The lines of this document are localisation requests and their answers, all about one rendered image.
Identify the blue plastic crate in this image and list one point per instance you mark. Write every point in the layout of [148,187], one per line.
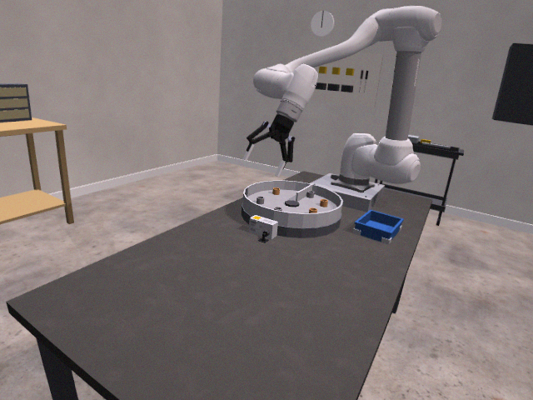
[374,224]

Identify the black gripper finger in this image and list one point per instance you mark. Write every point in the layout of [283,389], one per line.
[286,156]
[258,139]

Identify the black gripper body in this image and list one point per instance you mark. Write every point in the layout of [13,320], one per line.
[283,125]

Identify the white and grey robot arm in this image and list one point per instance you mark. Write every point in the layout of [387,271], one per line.
[393,159]

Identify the grey round turning table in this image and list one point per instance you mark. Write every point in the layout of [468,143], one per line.
[294,221]

